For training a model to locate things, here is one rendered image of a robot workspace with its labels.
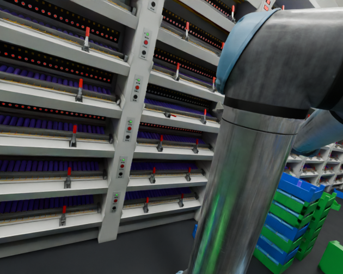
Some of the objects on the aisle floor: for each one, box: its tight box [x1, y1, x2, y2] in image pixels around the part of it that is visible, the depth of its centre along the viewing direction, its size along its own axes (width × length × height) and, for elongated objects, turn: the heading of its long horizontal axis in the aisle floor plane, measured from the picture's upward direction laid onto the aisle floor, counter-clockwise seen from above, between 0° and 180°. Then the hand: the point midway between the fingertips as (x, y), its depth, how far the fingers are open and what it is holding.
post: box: [97, 0, 164, 244], centre depth 90 cm, size 20×9×177 cm, turn 162°
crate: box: [253, 247, 296, 274], centre depth 119 cm, size 30×20×8 cm
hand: (216, 112), depth 103 cm, fingers open, 3 cm apart
